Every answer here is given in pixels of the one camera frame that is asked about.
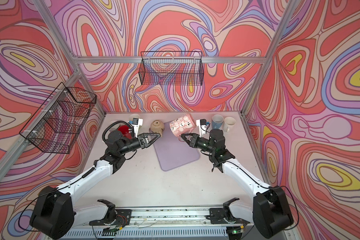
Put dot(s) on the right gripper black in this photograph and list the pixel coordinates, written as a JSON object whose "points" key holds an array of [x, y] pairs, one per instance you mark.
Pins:
{"points": [[193, 141]]}

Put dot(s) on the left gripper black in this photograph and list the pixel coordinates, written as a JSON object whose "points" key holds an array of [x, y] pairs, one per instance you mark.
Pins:
{"points": [[144, 144]]}

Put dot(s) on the pink patterned mug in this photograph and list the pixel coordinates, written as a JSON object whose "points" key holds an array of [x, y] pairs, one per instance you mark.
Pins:
{"points": [[182, 125]]}

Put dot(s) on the beige ceramic teapot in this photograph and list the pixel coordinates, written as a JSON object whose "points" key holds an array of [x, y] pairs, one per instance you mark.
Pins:
{"points": [[157, 127]]}

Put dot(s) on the red mug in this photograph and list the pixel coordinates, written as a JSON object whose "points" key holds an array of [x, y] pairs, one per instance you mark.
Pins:
{"points": [[126, 131]]}

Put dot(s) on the light green mug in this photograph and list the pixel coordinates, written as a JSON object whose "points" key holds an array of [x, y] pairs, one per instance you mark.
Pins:
{"points": [[134, 116]]}

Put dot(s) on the blue floral mug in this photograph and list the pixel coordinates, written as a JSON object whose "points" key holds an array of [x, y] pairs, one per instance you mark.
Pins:
{"points": [[217, 121]]}

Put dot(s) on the white mug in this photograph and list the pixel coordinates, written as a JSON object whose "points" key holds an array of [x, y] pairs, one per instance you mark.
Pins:
{"points": [[229, 123]]}

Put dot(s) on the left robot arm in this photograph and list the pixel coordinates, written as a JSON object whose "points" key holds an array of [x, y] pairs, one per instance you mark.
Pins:
{"points": [[55, 211]]}

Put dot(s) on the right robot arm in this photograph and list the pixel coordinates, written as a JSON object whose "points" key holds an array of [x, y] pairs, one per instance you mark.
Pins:
{"points": [[269, 209]]}

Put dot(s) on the lavender tray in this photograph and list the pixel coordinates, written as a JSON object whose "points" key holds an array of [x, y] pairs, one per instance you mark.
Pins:
{"points": [[172, 153]]}

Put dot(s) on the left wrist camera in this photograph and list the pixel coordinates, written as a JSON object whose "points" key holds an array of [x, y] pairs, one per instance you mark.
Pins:
{"points": [[136, 123]]}

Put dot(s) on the black wire basket back wall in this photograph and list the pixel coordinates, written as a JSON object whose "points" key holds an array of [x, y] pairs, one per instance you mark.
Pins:
{"points": [[171, 68]]}

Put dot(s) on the black wire basket wall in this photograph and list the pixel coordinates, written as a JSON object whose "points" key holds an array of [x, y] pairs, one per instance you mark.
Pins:
{"points": [[171, 68], [61, 121]]}

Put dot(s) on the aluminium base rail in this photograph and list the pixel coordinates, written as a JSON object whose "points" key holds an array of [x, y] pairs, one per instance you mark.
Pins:
{"points": [[171, 222]]}

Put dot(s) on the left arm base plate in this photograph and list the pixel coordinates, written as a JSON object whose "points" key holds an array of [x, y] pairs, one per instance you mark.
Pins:
{"points": [[121, 219]]}

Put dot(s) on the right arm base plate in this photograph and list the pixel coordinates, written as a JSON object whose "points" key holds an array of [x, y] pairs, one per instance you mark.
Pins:
{"points": [[221, 216]]}

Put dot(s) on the black wire basket left wall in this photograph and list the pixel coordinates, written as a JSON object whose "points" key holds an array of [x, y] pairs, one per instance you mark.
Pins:
{"points": [[61, 121]]}

